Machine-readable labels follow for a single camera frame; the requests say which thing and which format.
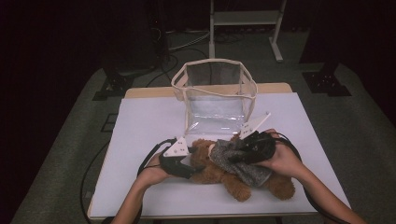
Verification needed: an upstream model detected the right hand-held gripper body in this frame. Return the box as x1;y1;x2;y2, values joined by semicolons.
238;112;277;165

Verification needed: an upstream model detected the wooden table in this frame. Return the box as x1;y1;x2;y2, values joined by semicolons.
87;82;353;220

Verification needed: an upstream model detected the long black floor cable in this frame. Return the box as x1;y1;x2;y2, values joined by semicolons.
79;140;112;224

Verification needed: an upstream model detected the right hand-held gripper black cable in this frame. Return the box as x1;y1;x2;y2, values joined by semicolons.
264;132;353;224

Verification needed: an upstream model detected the dark floor hatch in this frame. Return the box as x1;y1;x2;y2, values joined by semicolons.
101;113;120;133

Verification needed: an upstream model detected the person's right hand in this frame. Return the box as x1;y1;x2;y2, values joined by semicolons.
253;128;307;180

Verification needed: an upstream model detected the person's left hand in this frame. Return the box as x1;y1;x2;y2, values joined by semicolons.
138;152;175;188

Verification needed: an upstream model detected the black stand base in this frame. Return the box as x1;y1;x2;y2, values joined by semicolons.
92;73;135;102
302;62;353;97

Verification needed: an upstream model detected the clear plastic bag beige trim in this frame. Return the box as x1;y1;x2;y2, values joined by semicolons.
171;58;259;136

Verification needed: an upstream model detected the black equipment tower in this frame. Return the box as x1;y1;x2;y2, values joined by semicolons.
146;0;171;63

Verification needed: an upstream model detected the white floor cable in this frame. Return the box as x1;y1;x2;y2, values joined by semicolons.
167;30;211;52

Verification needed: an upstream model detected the grey knit doll sweater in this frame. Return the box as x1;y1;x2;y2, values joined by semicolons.
208;138;274;188

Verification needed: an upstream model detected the left hand-held gripper black cable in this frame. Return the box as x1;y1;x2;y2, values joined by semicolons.
134;138;179;224

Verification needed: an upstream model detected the brown teddy bear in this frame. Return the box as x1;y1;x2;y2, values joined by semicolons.
190;138;296;203

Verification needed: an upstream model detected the bundle of black cables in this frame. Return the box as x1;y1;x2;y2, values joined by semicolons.
214;31;247;45

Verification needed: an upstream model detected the white metal stand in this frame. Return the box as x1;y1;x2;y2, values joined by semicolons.
208;0;288;63

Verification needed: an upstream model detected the hand-held gripper black cable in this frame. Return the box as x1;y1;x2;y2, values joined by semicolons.
134;138;179;224
264;132;353;224

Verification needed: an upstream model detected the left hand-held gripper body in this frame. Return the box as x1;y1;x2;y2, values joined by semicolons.
158;135;200;180

